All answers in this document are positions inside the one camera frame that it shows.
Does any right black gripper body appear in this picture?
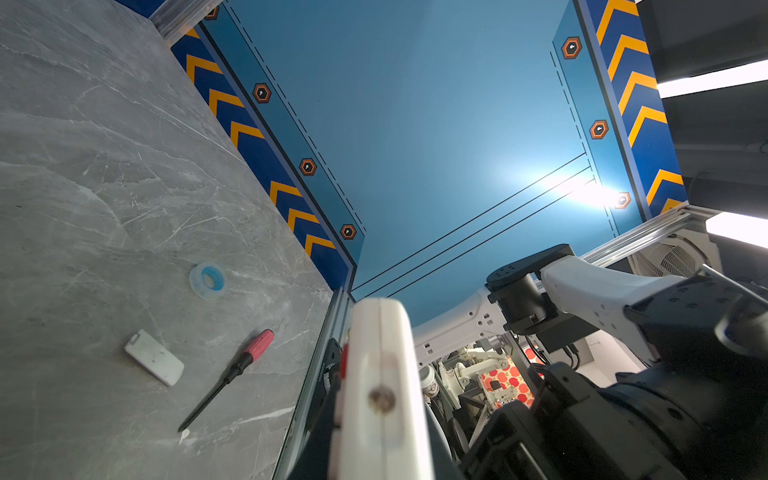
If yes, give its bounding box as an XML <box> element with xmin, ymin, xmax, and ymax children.
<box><xmin>459</xmin><ymin>400</ymin><xmax>574</xmax><ymax>479</ymax></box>

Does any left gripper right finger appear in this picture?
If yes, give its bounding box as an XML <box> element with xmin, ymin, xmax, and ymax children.
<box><xmin>425</xmin><ymin>406</ymin><xmax>464</xmax><ymax>480</ymax></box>

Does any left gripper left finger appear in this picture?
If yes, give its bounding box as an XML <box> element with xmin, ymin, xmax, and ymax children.
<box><xmin>288</xmin><ymin>341</ymin><xmax>343</xmax><ymax>480</ymax></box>

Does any white remote control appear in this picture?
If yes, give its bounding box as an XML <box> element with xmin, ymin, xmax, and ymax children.
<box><xmin>327</xmin><ymin>298</ymin><xmax>435</xmax><ymax>480</ymax></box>

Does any white battery cover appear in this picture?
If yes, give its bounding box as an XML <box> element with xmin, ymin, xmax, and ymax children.
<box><xmin>124</xmin><ymin>330</ymin><xmax>184</xmax><ymax>387</ymax></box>

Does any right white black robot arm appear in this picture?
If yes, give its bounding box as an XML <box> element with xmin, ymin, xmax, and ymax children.
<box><xmin>414</xmin><ymin>245</ymin><xmax>767</xmax><ymax>479</ymax></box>

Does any red handled screwdriver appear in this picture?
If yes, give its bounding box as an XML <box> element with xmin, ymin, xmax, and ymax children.
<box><xmin>177</xmin><ymin>329</ymin><xmax>275</xmax><ymax>433</ymax></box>

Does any blue tape ring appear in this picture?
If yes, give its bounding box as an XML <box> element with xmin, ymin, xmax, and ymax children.
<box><xmin>188</xmin><ymin>262</ymin><xmax>228</xmax><ymax>299</ymax></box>

